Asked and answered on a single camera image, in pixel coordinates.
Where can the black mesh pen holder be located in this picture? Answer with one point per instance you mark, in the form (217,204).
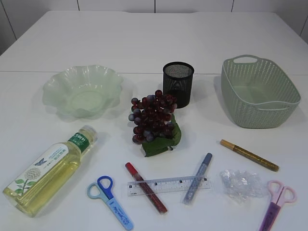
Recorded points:
(177,81)

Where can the gold glitter marker pen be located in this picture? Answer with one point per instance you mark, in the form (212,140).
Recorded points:
(249,155)

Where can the pink purple safety scissors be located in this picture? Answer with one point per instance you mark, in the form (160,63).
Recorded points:
(280,195)

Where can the blue safety scissors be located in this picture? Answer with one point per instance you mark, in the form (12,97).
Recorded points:
(105,194)

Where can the blue glitter marker pen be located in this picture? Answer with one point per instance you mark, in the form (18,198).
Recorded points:
(197,179)

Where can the clear plastic ruler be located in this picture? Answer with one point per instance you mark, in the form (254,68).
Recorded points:
(169,185)

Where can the red glitter marker pen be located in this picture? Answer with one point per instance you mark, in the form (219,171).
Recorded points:
(160,207)

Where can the green glass wavy plate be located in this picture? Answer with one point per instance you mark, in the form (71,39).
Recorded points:
(83,91)

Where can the clear plastic sheet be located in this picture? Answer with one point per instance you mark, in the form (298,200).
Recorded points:
(240,186)

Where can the yellow tea drink bottle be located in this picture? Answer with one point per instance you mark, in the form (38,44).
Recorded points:
(37,185)

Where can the purple artificial grape bunch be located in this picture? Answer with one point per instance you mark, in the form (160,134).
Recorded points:
(156,129)

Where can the green plastic woven basket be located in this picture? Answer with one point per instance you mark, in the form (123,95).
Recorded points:
(258,94)

